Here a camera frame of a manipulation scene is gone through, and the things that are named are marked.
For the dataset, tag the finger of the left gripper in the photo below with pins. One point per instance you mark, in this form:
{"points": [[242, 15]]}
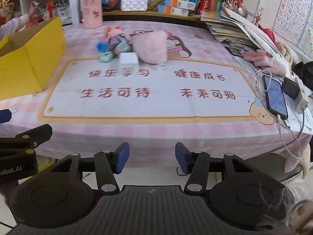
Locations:
{"points": [[5, 116]]}

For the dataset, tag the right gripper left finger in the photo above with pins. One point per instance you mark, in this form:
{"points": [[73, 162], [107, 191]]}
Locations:
{"points": [[107, 164]]}

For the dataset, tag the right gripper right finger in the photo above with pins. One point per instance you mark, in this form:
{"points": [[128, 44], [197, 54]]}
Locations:
{"points": [[196, 164]]}

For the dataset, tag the white charger block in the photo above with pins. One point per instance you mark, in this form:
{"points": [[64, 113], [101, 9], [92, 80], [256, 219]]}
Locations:
{"points": [[128, 61]]}

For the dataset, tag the mint green clip toy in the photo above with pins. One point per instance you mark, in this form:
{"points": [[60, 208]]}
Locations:
{"points": [[107, 57]]}

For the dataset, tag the pink fluffy pouch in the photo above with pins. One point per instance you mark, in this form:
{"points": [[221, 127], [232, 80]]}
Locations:
{"points": [[151, 47]]}

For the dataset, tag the yellow cardboard box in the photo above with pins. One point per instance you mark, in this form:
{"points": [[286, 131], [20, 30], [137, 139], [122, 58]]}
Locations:
{"points": [[29, 58]]}

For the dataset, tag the pink checkered tablecloth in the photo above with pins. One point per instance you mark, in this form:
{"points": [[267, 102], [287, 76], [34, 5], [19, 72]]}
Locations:
{"points": [[206, 100]]}

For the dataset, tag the child in patterned sweater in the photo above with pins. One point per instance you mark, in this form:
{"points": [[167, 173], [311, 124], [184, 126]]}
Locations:
{"points": [[14, 24]]}

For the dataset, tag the black smartphone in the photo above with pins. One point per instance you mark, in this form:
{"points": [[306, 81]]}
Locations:
{"points": [[275, 101]]}

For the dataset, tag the blue toy piece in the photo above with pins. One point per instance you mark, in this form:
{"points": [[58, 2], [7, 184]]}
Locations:
{"points": [[102, 47]]}

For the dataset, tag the pink plush doll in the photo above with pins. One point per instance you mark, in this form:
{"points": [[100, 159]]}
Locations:
{"points": [[118, 42]]}

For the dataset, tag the black power adapter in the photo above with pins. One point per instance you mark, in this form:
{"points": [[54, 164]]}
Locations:
{"points": [[291, 88]]}

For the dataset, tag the pink plush slipper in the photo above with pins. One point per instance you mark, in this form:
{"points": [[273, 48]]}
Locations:
{"points": [[266, 61]]}

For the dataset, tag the pink cylindrical cup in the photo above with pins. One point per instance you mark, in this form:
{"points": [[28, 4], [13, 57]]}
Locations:
{"points": [[91, 13]]}

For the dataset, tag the stack of magazines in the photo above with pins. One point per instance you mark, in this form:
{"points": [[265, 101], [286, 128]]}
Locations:
{"points": [[239, 33]]}

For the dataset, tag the orange white box lower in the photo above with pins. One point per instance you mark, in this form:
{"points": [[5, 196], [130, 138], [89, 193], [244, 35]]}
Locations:
{"points": [[172, 10]]}

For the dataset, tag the orange white box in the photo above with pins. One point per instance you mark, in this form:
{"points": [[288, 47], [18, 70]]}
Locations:
{"points": [[172, 10], [180, 4]]}

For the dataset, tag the white quilted pearl handbag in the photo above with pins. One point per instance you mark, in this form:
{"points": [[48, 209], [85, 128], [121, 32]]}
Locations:
{"points": [[134, 5]]}

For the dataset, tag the orange white box upper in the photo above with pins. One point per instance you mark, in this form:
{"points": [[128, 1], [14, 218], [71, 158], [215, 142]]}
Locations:
{"points": [[180, 4]]}

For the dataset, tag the alphabet wall poster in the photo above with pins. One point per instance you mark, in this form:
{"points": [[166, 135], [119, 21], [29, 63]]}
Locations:
{"points": [[294, 23]]}

